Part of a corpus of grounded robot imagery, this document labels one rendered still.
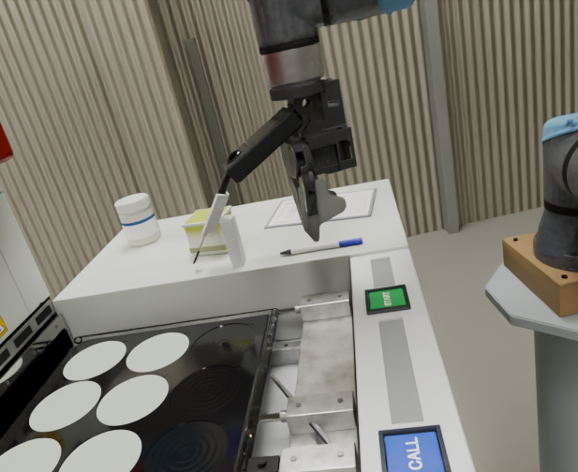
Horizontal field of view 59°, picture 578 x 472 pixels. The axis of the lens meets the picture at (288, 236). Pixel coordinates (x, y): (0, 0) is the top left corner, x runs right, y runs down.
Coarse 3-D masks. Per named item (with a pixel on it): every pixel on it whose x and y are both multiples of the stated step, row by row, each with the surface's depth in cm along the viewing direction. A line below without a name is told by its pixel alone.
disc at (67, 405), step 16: (80, 384) 77; (96, 384) 76; (48, 400) 75; (64, 400) 74; (80, 400) 73; (96, 400) 72; (32, 416) 72; (48, 416) 71; (64, 416) 71; (80, 416) 70
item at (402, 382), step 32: (384, 256) 80; (352, 288) 73; (416, 288) 70; (384, 320) 65; (416, 320) 63; (384, 352) 59; (416, 352) 57; (384, 384) 54; (416, 384) 53; (448, 384) 52; (384, 416) 50; (416, 416) 49; (448, 416) 48; (384, 448) 46; (448, 448) 45
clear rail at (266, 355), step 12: (276, 312) 84; (276, 324) 81; (264, 348) 75; (264, 360) 72; (264, 372) 70; (264, 384) 68; (252, 396) 66; (252, 408) 63; (252, 420) 61; (252, 432) 60; (252, 444) 58; (240, 456) 57; (240, 468) 55
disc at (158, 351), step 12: (156, 336) 85; (168, 336) 84; (180, 336) 83; (144, 348) 82; (156, 348) 82; (168, 348) 81; (180, 348) 80; (132, 360) 80; (144, 360) 79; (156, 360) 79; (168, 360) 78
